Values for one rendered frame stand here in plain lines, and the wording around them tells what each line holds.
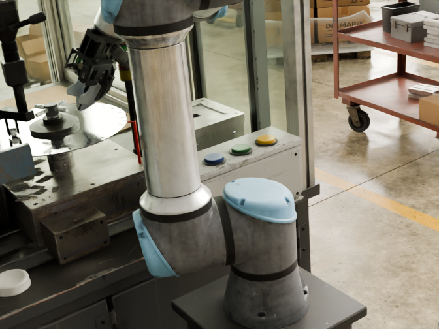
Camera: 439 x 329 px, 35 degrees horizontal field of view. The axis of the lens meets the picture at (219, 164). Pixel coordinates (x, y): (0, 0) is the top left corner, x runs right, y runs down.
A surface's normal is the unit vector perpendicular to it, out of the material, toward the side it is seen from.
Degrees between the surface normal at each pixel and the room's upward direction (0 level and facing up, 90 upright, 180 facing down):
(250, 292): 72
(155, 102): 89
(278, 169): 90
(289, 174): 90
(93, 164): 0
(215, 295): 0
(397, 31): 90
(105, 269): 0
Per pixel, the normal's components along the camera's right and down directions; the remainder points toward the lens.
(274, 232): 0.28, 0.37
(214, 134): 0.58, 0.29
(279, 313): 0.24, 0.07
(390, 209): -0.08, -0.91
